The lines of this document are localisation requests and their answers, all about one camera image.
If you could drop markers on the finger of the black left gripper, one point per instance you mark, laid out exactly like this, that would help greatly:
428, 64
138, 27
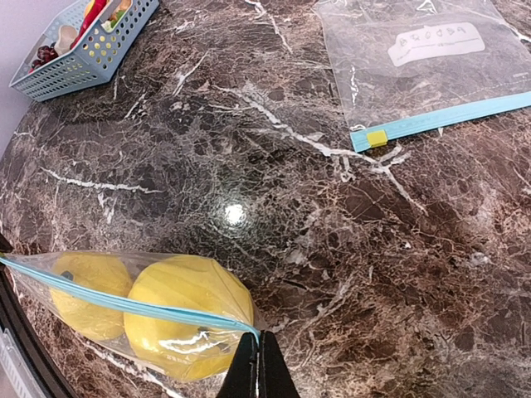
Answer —
5, 246

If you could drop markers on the dark red toy food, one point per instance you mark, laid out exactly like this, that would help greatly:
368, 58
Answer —
45, 54

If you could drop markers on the blue perforated plastic basket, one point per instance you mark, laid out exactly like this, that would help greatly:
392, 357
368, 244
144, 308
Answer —
96, 56

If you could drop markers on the yellow toy mango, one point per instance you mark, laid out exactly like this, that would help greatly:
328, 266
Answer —
197, 313

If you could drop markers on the grey slotted cable duct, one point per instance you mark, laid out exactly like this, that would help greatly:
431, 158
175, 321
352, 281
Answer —
14, 369

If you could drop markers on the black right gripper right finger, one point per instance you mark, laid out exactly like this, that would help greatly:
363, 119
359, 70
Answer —
274, 379

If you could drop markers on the white toy garlic bulb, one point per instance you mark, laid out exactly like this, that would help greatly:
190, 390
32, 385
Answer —
66, 36

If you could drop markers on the black front table rail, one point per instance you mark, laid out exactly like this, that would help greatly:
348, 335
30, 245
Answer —
47, 374

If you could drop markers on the red toy chili pepper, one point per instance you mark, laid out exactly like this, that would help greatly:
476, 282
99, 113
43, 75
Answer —
92, 11

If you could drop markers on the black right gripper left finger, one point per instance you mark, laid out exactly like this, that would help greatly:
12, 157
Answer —
240, 380

